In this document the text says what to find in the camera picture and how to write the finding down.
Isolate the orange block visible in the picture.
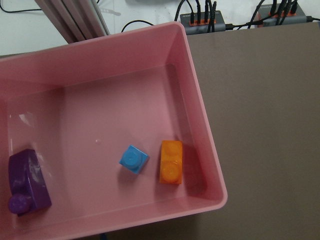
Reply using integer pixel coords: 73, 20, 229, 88
159, 140, 183, 185

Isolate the purple block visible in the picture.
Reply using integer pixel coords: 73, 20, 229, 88
8, 149, 52, 217

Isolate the pink plastic box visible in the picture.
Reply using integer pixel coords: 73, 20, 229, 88
0, 22, 228, 240

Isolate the aluminium frame post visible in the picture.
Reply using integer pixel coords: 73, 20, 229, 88
36, 0, 110, 44

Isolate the grey usb hub near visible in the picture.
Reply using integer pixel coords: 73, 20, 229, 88
179, 10, 226, 35

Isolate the grey usb hub far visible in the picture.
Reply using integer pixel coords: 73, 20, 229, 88
256, 3, 308, 28

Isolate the small blue block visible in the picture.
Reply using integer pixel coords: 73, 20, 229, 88
119, 144, 150, 175

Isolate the grey usb hub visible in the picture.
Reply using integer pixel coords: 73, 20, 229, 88
256, 3, 308, 28
179, 10, 226, 35

